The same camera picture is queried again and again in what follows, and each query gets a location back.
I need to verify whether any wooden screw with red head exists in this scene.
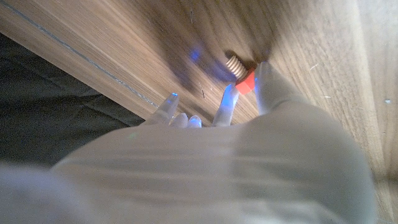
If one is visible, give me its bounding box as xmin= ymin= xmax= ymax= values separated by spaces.
xmin=224 ymin=55 xmax=257 ymax=96

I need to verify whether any black backdrop curtain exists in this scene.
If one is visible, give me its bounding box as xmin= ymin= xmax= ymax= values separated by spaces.
xmin=0 ymin=32 xmax=146 ymax=168

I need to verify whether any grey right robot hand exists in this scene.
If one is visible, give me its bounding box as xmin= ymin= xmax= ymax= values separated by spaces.
xmin=0 ymin=60 xmax=379 ymax=224

